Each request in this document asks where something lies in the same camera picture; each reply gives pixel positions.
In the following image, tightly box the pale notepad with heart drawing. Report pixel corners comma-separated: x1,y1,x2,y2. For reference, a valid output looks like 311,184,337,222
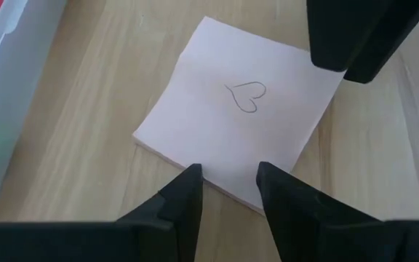
132,15,347,215

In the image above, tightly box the clear pencil box pink lid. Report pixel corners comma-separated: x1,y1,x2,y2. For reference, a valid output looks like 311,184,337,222
0,0,68,225

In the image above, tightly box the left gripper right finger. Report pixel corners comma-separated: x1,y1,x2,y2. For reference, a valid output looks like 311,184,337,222
255,162,419,262

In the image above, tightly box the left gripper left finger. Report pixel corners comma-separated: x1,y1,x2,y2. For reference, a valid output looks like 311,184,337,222
0,163,204,262

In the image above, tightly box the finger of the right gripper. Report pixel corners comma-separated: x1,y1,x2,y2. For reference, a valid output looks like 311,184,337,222
306,0,405,73
343,0,419,84

